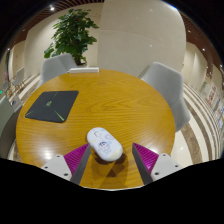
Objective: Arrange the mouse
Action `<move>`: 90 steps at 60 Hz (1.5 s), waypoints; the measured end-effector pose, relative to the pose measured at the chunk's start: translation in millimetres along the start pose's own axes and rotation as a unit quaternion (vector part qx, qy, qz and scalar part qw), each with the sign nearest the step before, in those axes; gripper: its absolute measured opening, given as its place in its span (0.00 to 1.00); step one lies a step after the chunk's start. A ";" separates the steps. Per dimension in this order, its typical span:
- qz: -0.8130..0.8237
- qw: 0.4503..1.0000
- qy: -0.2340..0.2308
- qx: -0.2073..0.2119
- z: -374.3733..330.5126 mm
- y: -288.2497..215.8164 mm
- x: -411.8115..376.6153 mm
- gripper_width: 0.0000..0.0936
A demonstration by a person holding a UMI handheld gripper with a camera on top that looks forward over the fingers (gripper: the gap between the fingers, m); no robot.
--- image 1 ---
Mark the green potted plant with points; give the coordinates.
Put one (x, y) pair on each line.
(73, 33)

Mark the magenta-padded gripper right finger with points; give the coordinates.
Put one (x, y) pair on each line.
(154, 164)

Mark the black green-lined mouse pad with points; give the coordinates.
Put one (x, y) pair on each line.
(52, 105)

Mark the white cartoon-print computer mouse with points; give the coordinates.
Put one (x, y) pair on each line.
(104, 144)

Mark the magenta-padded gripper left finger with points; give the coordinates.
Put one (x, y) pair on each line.
(66, 164)

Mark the white power strip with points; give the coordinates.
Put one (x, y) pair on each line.
(83, 70)

